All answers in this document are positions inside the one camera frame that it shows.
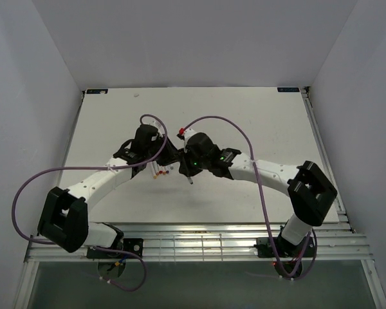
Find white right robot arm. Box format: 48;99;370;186
178;129;338;256

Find aluminium front rail frame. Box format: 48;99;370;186
25;221;374;263

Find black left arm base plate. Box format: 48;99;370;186
86;238;144;259

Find blue table sticker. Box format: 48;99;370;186
86;89;108;95
277;87;300;93

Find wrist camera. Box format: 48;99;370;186
177;128;197;140
150;119;163;130

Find left blue table sticker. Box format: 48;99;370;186
86;89;108;95

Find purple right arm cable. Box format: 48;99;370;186
181;115;319;281

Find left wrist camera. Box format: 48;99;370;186
150;119;163;130

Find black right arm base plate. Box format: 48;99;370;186
254;236;316;258

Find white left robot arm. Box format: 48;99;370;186
38;124;178;258

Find right blue table sticker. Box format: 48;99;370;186
277;87;300;93

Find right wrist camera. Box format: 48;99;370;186
177;128;197;140

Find yellow capped white marker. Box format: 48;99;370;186
151;162;158;179

